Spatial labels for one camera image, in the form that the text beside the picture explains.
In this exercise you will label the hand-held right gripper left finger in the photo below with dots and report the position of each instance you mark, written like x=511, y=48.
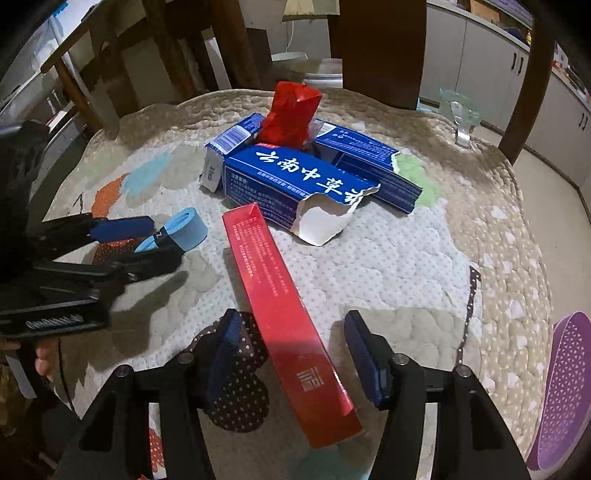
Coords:
x=221, y=360

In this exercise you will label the small blue white box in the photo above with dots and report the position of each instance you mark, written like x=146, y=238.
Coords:
x=231, y=138

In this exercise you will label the white plastic bucket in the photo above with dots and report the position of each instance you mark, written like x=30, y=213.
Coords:
x=304, y=69

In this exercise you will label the light blue tape roll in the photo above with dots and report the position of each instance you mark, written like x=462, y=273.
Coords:
x=191, y=230

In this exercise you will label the red foil wrapper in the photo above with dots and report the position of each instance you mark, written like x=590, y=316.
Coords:
x=291, y=115

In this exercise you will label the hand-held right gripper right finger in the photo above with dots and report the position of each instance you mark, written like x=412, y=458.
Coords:
x=367, y=360

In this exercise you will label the green plastic bin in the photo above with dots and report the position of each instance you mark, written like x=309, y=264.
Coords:
x=450, y=97

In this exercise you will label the person's left hand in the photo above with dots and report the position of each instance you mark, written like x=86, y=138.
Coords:
x=45, y=360

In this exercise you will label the torn blue box large characters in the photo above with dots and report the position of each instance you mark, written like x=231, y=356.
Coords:
x=277, y=184

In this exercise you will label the beige cardboard box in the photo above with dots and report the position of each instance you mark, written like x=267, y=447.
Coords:
x=302, y=9

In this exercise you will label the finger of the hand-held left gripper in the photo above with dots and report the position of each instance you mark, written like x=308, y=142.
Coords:
x=122, y=227
x=152, y=263

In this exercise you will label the long red cardboard box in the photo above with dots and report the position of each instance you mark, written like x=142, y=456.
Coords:
x=286, y=323

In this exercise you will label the torn blue box small print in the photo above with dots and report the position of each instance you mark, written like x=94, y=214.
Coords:
x=369, y=161

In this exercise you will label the purple plastic basket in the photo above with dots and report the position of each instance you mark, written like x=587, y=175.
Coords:
x=563, y=392

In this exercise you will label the grey lower kitchen cabinets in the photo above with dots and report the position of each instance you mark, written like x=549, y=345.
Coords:
x=485, y=46

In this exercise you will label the silver metal clip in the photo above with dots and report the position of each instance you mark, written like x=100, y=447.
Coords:
x=464, y=134

